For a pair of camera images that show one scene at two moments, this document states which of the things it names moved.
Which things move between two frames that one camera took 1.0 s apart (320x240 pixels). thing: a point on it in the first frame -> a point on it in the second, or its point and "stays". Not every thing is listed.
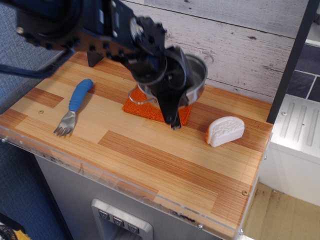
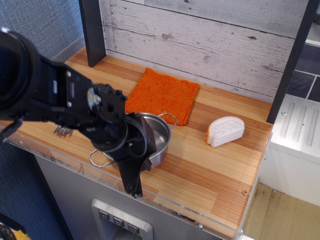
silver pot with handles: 197,63 -> 160,126
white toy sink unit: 292,165 stays
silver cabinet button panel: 112,223 stays
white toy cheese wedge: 224,130 stays
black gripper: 162,72 -> 129,142
